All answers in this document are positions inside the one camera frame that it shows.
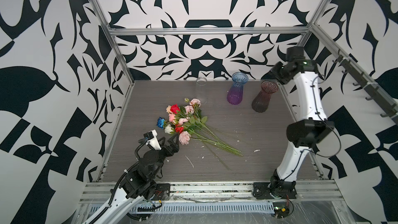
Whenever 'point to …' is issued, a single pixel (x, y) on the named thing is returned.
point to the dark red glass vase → (260, 101)
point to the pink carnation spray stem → (193, 109)
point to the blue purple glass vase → (234, 95)
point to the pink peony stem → (217, 144)
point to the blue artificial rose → (160, 122)
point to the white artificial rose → (168, 129)
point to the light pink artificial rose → (171, 117)
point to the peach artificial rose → (168, 109)
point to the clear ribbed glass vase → (201, 89)
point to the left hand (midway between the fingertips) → (172, 134)
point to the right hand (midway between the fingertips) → (273, 70)
